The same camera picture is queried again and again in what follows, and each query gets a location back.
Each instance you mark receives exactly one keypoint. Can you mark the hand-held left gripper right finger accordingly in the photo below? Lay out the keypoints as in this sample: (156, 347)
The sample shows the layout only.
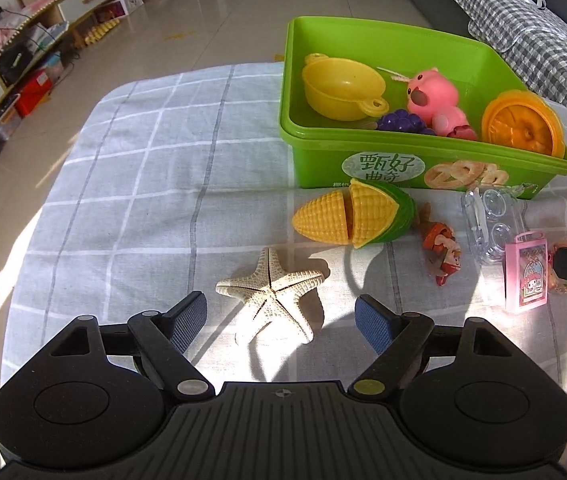
(373, 322)

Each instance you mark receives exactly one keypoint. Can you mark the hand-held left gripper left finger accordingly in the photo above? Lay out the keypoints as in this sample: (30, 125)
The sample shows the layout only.
(188, 320)

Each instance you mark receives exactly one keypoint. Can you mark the clear pink capsule ball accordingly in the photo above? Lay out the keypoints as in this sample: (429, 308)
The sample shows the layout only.
(563, 284)

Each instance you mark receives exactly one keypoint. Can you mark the pink cartoon card box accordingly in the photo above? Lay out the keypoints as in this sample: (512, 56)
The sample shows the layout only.
(526, 275)

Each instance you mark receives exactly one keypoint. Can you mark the cream starfish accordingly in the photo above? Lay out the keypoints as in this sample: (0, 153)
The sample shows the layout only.
(268, 300)

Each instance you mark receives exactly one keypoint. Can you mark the clear plastic case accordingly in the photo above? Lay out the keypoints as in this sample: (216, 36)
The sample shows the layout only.
(493, 220)

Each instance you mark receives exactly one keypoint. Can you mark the small red brown figurine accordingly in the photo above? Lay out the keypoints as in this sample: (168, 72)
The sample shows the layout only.
(441, 247)

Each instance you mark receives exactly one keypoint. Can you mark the yellow toy corn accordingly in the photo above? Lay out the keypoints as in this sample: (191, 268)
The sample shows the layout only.
(323, 215)

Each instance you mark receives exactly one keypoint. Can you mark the orange plastic bowl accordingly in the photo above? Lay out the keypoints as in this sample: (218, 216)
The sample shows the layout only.
(518, 125)

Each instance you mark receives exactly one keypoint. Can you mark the purple toy grapes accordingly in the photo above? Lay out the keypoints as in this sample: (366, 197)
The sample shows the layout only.
(403, 121)

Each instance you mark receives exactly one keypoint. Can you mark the pink cartoon animal toy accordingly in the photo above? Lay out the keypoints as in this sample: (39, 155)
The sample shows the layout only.
(433, 92)

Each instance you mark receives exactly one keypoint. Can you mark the yellow toy pot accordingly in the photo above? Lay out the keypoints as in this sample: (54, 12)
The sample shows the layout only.
(338, 85)

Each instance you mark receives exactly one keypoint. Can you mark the green plastic storage box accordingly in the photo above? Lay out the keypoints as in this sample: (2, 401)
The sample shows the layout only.
(363, 35)

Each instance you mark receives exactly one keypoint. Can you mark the grey checked tablecloth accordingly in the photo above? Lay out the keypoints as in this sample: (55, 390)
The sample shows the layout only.
(138, 185)

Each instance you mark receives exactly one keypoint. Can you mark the grey checked sofa cover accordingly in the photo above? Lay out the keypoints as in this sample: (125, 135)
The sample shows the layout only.
(538, 45)

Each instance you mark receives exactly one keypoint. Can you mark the red storage bin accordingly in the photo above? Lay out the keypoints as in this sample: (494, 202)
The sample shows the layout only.
(31, 92)

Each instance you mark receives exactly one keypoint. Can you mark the row of small yellow items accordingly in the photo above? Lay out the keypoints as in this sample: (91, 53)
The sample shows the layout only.
(101, 32)

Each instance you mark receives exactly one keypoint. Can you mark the white red printed box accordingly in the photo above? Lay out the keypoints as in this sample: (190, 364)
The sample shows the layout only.
(126, 0)

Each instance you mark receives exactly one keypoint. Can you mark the pink lace cloth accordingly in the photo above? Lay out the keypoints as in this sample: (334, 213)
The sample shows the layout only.
(46, 0)

